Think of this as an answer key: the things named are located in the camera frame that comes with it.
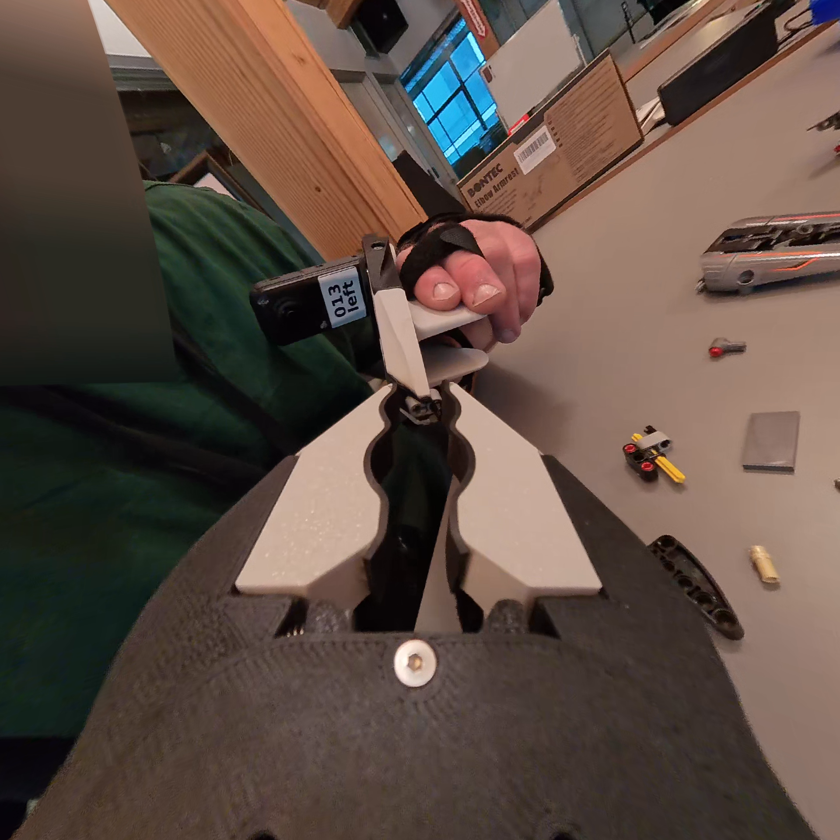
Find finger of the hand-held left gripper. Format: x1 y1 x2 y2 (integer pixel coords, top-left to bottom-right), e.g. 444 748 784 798
373 287 439 403

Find dark grey lego tile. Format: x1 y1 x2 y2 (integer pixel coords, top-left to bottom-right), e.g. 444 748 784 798
743 411 802 472

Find person's left hand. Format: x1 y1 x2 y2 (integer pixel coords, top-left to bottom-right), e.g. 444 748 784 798
412 218 549 343

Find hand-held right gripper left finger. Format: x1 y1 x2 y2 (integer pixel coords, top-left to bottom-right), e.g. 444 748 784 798
235 384 396 601

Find black equipment case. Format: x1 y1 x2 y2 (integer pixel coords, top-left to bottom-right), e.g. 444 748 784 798
656 3 782 127

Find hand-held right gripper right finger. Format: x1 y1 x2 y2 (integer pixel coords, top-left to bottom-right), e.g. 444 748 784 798
446 382 603 609

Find whiteboard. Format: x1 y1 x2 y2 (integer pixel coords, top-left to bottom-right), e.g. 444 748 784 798
482 0 586 132

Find brown cardboard box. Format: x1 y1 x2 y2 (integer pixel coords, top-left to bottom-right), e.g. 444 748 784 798
457 52 644 231

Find large grid window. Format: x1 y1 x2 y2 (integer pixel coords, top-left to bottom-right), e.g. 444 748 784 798
400 29 508 168

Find black wall speaker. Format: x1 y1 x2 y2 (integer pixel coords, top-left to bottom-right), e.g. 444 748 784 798
351 0 409 53

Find black curved lego panel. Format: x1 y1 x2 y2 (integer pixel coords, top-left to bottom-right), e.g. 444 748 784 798
646 535 746 641

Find black lego subassembly red pins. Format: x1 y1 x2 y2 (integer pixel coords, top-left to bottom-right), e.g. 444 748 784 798
622 425 687 485

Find dark upright board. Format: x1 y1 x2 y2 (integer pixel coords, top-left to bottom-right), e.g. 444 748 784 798
392 151 470 221

